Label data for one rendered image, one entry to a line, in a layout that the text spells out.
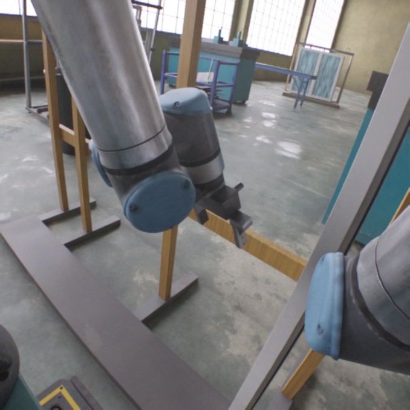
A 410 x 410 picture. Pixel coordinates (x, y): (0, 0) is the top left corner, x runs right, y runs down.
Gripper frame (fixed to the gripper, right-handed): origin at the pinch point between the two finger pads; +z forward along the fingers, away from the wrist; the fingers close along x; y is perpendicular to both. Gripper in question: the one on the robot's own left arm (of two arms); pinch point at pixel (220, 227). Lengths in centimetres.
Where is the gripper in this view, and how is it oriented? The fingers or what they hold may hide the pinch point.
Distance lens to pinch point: 68.3
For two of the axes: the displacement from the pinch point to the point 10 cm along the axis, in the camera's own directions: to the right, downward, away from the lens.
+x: -6.7, -3.7, 6.4
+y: 7.0, -5.9, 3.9
